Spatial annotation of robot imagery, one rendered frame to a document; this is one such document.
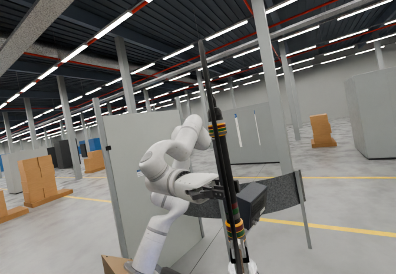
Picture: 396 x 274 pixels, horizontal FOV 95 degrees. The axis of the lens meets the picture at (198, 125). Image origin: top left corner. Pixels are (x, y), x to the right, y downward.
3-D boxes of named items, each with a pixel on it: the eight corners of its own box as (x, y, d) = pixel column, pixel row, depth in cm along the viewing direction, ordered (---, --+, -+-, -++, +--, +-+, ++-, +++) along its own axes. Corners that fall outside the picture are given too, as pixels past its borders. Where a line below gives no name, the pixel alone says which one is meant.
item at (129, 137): (131, 302, 192) (93, 97, 190) (129, 300, 195) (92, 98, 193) (204, 236, 280) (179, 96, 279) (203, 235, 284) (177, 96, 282)
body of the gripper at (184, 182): (195, 188, 59) (224, 192, 51) (171, 202, 51) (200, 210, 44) (191, 166, 59) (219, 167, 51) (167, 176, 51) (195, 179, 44)
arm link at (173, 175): (190, 190, 60) (197, 191, 58) (170, 201, 53) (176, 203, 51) (185, 165, 60) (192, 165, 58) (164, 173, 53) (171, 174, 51)
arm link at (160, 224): (148, 227, 106) (164, 186, 116) (177, 238, 105) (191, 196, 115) (144, 228, 95) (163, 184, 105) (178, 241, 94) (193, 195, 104)
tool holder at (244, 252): (263, 292, 38) (254, 247, 38) (229, 294, 39) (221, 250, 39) (255, 260, 47) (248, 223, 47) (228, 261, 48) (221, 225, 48)
